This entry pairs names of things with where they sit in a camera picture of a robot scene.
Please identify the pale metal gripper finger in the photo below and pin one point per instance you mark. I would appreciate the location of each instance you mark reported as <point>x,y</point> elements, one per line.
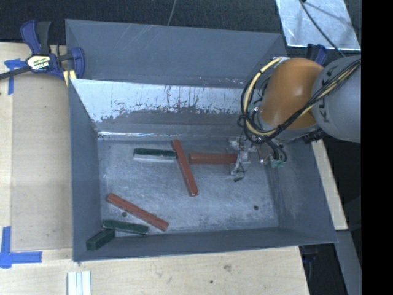
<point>243,161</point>
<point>237,143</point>

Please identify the red-brown flat block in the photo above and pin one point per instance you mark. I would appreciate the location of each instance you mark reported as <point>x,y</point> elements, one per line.
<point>185,167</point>
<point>212,158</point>
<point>138,212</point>

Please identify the dark green flat block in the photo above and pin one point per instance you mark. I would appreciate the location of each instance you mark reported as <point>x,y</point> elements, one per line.
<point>126,226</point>
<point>153,153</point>
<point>99,240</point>

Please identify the grey metal bin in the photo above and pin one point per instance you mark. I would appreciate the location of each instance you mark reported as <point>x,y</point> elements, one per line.
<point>172,57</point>

